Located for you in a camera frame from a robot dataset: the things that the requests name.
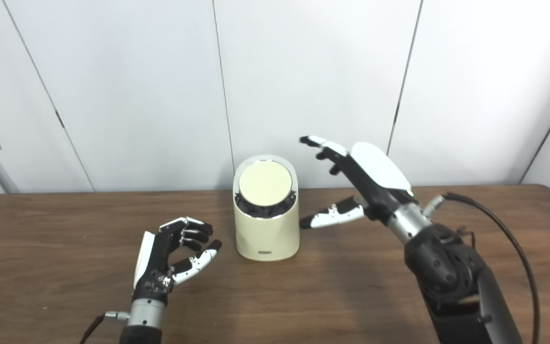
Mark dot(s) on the white and black left hand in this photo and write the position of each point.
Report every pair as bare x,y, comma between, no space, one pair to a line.
153,267

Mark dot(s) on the white and black right hand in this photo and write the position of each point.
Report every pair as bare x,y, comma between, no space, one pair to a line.
375,172

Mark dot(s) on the cream round bin lid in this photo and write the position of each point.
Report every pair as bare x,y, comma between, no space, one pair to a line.
265,184

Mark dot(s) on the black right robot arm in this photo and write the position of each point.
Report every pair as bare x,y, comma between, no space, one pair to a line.
451,277

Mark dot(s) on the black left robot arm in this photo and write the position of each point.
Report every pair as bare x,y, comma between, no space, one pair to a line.
145,320

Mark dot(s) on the black bin liner bag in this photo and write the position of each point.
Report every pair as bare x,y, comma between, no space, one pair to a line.
265,211

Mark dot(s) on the cream-colored bin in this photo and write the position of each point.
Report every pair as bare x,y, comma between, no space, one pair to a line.
266,236

